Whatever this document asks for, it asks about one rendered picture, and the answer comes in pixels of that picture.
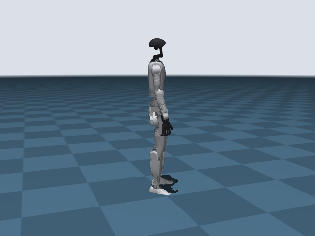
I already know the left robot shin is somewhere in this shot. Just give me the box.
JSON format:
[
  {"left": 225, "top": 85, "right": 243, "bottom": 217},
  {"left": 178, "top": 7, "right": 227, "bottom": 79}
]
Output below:
[{"left": 160, "top": 149, "right": 165, "bottom": 179}]

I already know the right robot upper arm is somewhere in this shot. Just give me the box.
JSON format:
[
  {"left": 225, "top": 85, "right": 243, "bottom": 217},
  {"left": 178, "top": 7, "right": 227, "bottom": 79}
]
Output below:
[{"left": 151, "top": 64, "right": 164, "bottom": 96}]

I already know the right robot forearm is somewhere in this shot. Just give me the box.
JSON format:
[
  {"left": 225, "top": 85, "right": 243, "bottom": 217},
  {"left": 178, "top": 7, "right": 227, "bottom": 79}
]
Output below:
[{"left": 156, "top": 90, "right": 169, "bottom": 120}]

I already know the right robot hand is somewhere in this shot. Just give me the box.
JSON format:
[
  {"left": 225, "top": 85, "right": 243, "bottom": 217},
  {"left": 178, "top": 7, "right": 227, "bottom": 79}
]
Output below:
[{"left": 161, "top": 115, "right": 173, "bottom": 136}]

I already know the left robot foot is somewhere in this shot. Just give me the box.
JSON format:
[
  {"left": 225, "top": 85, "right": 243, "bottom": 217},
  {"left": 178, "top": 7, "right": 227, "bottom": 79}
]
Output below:
[{"left": 151, "top": 178, "right": 174, "bottom": 185}]

